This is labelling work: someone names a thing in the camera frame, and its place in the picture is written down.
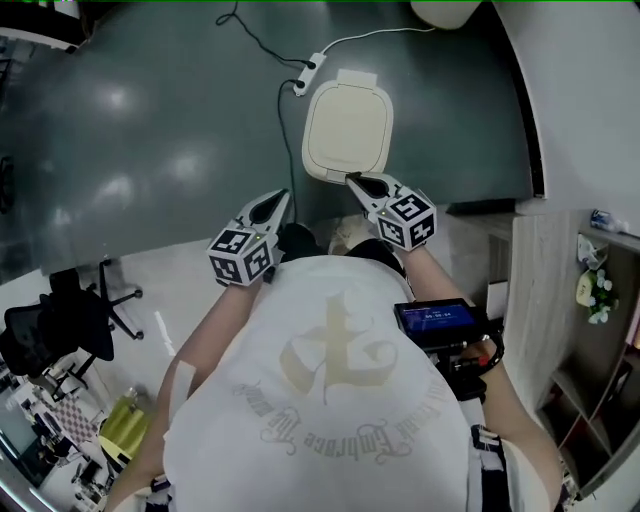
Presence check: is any wooden shelf unit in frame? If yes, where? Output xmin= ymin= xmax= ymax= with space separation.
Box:
xmin=508 ymin=208 xmax=640 ymax=501

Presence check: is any yellow green bottle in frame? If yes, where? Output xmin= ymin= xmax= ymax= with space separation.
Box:
xmin=98 ymin=386 xmax=152 ymax=462

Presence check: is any black cable with loop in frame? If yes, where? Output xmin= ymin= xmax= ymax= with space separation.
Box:
xmin=215 ymin=0 xmax=319 ymax=70

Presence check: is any cream round container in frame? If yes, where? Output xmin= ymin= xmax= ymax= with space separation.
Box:
xmin=410 ymin=0 xmax=495 ymax=31

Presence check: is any person's left forearm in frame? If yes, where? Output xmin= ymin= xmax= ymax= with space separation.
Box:
xmin=102 ymin=279 xmax=264 ymax=512

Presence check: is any checkered mat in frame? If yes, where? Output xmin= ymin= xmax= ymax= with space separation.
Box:
xmin=48 ymin=393 xmax=107 ymax=447

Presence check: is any cream trash bin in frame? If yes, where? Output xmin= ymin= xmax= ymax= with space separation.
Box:
xmin=301 ymin=68 xmax=395 ymax=186

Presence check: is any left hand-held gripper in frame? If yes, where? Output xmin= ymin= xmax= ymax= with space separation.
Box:
xmin=207 ymin=188 xmax=292 ymax=288

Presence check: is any black office chair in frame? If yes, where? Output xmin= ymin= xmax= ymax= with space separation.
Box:
xmin=0 ymin=254 xmax=146 ymax=392

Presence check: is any black skirting strip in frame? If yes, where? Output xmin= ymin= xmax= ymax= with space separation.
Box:
xmin=443 ymin=198 xmax=519 ymax=217

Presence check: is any pot with white flowers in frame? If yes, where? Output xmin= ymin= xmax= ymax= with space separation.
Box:
xmin=573 ymin=268 xmax=621 ymax=326

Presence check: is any white power cable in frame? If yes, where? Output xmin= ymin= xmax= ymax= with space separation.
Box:
xmin=319 ymin=25 xmax=437 ymax=57

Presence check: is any black white strap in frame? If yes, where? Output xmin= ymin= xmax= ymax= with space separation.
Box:
xmin=468 ymin=423 xmax=507 ymax=512

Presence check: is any white power strip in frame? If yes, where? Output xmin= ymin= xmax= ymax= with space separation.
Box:
xmin=293 ymin=51 xmax=327 ymax=97

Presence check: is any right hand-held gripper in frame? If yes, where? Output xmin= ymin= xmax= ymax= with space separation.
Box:
xmin=346 ymin=172 xmax=438 ymax=251

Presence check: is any person's leg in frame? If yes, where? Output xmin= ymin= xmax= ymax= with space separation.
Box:
xmin=348 ymin=237 xmax=407 ymax=277
xmin=277 ymin=222 xmax=321 ymax=262

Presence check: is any blue white tissue pack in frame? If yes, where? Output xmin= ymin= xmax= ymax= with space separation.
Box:
xmin=588 ymin=208 xmax=632 ymax=235

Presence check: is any long black cable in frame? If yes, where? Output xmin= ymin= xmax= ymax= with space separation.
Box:
xmin=276 ymin=78 xmax=302 ymax=224

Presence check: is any person's right forearm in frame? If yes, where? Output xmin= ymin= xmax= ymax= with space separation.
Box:
xmin=398 ymin=243 xmax=567 ymax=512

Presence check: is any black monitor screen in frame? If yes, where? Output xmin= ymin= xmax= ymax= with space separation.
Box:
xmin=392 ymin=297 xmax=484 ymax=342

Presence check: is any black waist rig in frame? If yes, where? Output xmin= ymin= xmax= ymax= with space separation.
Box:
xmin=433 ymin=319 xmax=507 ymax=402

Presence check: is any cream trash bin lid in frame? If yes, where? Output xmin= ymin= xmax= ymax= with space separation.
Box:
xmin=305 ymin=79 xmax=392 ymax=172

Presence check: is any person's left leg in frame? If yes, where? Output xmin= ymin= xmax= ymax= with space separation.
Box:
xmin=277 ymin=222 xmax=321 ymax=262

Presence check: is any white printed t-shirt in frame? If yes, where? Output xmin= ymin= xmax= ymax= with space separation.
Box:
xmin=162 ymin=254 xmax=472 ymax=512

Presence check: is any white crumpled bag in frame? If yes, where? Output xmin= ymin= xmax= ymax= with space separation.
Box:
xmin=576 ymin=233 xmax=610 ymax=272

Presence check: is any person's right leg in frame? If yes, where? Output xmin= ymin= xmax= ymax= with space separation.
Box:
xmin=348 ymin=237 xmax=407 ymax=277

